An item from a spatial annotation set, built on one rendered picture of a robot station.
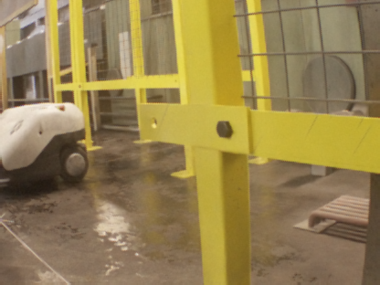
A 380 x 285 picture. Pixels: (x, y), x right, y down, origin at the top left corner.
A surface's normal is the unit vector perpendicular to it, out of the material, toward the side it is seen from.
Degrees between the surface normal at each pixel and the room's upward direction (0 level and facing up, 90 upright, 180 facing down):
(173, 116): 90
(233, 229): 90
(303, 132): 90
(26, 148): 90
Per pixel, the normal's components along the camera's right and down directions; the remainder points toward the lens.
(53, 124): 0.63, 0.07
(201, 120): -0.79, 0.16
